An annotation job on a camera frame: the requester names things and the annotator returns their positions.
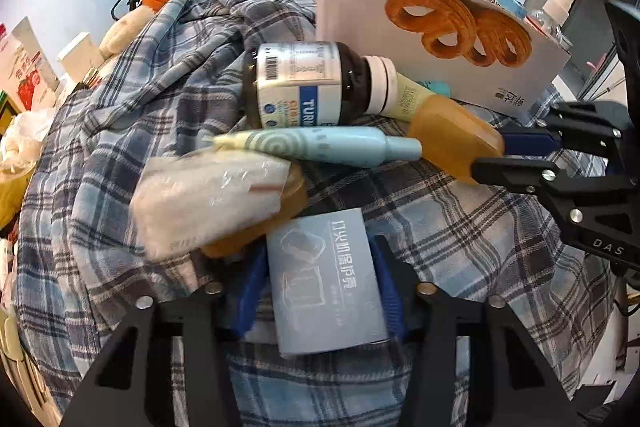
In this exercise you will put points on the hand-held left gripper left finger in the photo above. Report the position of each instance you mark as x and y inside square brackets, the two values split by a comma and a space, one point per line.
[247, 307]

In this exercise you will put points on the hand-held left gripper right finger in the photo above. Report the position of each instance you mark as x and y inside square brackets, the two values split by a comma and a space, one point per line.
[392, 302]

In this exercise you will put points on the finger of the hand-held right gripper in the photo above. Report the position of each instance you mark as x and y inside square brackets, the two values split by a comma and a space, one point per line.
[515, 174]
[527, 142]

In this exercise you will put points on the light blue small box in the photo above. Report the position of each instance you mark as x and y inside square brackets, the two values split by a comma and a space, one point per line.
[325, 287]

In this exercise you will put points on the amber soap bar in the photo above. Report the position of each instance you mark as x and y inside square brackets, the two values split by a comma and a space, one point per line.
[292, 202]
[450, 137]

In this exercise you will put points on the clear water bottle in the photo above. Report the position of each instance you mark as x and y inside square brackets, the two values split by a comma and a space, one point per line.
[557, 4]

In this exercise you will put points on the blue white carton box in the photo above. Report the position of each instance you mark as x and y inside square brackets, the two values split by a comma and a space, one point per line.
[505, 2]

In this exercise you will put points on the pretzel print cardboard box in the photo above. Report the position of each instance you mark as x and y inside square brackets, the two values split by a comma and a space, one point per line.
[360, 7]

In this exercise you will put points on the teal tube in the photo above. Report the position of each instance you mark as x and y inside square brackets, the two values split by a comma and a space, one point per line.
[435, 88]

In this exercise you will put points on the plastic wrapped white packet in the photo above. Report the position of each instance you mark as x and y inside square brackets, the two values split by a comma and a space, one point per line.
[200, 202]

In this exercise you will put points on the pale green tube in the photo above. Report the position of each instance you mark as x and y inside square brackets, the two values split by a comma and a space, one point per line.
[412, 99]

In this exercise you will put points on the light blue tube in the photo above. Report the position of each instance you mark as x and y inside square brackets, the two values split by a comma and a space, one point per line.
[340, 146]

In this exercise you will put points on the dark jar white label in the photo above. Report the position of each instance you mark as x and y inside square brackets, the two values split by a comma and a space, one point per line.
[350, 82]

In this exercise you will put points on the blue plaid shirt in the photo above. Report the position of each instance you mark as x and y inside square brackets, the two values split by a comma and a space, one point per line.
[125, 117]

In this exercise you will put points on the yellow packet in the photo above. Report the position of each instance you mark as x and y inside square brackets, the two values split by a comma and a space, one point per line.
[12, 202]

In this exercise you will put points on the white plastic bag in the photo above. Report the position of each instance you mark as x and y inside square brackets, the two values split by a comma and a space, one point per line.
[22, 142]

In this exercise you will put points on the beige plush toy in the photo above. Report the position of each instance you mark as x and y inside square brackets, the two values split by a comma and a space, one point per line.
[125, 32]

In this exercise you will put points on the small white box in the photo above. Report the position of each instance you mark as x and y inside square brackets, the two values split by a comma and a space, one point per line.
[75, 54]

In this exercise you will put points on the white strawberry box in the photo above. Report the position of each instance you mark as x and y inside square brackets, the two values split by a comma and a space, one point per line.
[25, 77]

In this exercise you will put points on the tall white carton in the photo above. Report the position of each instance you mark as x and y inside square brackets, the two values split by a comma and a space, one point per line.
[27, 34]

